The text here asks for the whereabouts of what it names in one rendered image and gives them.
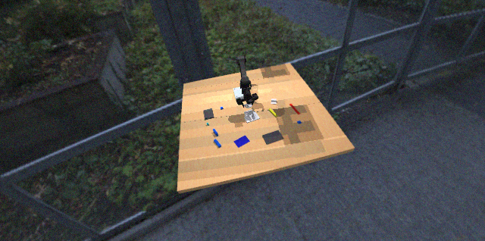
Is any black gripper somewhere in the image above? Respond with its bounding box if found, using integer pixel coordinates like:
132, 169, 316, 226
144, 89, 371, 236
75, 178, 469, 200
236, 93, 258, 107

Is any blue flat square pad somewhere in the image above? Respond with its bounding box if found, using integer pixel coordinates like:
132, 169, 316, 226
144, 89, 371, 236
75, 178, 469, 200
234, 136, 250, 148

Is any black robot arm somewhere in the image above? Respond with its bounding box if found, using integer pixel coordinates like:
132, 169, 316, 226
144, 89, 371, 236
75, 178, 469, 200
236, 55, 255, 104

